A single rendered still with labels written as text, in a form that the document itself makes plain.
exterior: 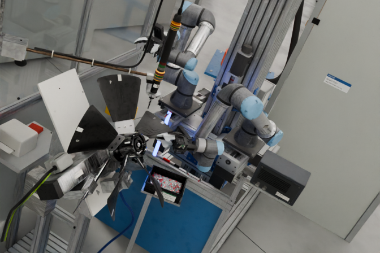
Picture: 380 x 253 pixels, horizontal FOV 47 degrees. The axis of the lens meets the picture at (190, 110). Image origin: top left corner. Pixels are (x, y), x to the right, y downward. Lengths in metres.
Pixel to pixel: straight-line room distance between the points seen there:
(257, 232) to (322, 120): 1.08
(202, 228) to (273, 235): 1.22
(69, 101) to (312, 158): 2.39
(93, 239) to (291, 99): 1.92
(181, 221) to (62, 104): 1.13
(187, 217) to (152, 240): 0.37
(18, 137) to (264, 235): 2.26
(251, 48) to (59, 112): 1.21
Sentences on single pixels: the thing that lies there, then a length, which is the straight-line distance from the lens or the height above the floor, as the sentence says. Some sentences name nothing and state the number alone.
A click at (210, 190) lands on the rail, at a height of 0.85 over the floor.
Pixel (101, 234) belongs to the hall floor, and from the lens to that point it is 3.29.
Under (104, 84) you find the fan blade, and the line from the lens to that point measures 2.13.
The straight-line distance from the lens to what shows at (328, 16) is 3.54.
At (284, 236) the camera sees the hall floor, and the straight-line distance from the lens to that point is 3.94.
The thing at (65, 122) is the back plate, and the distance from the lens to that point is 2.15.
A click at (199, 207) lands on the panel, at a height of 0.69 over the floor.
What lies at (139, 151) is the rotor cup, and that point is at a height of 1.20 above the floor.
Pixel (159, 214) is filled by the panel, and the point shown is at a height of 0.46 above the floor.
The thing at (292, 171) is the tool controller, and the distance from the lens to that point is 2.34.
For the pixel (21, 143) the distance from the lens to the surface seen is 2.36.
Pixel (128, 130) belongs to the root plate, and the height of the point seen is 1.25.
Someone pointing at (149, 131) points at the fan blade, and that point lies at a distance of 2.24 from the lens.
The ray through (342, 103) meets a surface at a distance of 3.70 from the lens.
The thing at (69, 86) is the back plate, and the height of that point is 1.31.
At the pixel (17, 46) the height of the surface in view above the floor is 1.56.
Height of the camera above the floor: 2.45
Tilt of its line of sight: 30 degrees down
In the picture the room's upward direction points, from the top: 21 degrees clockwise
